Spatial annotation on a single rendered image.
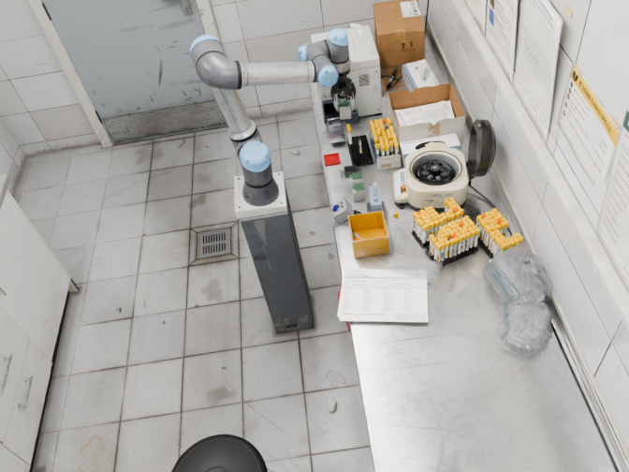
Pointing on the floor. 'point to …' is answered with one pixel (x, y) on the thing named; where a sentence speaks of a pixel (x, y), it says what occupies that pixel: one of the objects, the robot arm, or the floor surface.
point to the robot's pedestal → (280, 269)
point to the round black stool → (221, 456)
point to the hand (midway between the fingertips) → (344, 107)
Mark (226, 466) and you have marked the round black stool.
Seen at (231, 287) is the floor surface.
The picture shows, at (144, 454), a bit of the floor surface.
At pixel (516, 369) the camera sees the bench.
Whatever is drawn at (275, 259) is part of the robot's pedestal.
